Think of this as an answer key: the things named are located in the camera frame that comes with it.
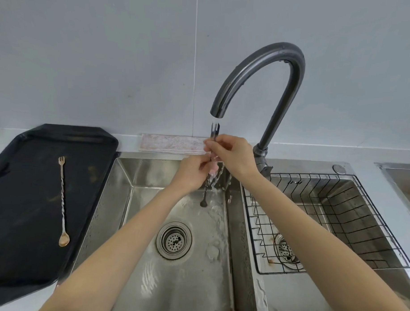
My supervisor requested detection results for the round metal drain strainer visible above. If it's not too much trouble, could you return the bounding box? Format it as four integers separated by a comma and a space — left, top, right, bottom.
155, 221, 193, 261

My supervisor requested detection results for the black wire drying rack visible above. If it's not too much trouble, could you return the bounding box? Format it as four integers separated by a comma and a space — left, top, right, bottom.
239, 171, 410, 280

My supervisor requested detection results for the person's left forearm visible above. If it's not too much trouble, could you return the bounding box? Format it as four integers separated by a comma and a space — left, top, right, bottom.
37, 180, 196, 311

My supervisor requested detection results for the rusty metal drain strainer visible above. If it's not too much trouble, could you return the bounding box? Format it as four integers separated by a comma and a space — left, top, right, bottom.
273, 234, 302, 269

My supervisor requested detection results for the person's right hand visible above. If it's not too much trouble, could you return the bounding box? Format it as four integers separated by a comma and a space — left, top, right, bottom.
203, 134, 260, 180

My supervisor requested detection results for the black baking tray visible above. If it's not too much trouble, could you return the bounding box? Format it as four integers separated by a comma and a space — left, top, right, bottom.
0, 122, 120, 310

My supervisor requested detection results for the dark grey gooseneck faucet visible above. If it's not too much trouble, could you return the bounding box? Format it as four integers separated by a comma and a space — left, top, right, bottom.
208, 40, 307, 183

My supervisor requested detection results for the pinkish white dish cloth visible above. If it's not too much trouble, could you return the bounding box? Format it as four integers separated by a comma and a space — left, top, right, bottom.
139, 134, 209, 155

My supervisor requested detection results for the gold twisted bar spoon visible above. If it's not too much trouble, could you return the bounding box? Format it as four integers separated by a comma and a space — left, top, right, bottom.
54, 156, 73, 248

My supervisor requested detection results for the person's right forearm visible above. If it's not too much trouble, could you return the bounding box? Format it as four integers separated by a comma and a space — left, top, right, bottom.
237, 168, 410, 311

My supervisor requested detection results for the silver twisted bar spoon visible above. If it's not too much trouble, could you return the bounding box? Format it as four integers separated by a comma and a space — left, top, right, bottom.
199, 122, 222, 208

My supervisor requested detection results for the stainless steel double sink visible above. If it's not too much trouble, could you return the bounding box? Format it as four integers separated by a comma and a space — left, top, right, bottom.
69, 151, 410, 311

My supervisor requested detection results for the person's left hand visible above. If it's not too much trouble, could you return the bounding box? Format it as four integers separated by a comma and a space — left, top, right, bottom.
169, 155, 224, 196

